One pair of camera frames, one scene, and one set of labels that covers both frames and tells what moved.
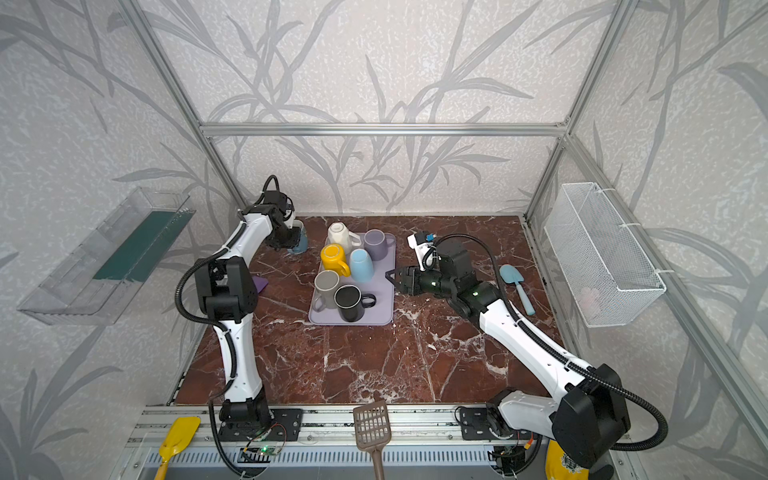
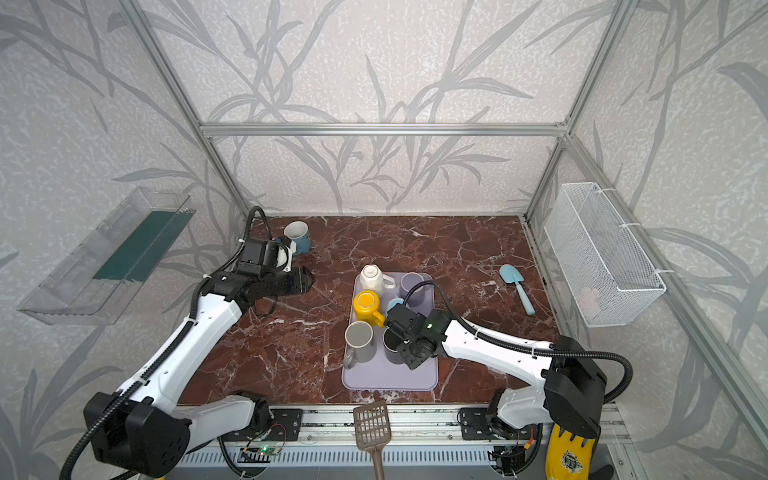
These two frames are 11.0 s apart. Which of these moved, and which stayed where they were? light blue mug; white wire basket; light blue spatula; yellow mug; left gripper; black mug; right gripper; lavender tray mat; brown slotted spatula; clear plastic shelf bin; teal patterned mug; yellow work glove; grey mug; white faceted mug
Moved: light blue mug; left gripper; right gripper; white faceted mug; lavender tray mat; grey mug; yellow mug; black mug
Stayed: yellow work glove; brown slotted spatula; teal patterned mug; light blue spatula; white wire basket; clear plastic shelf bin
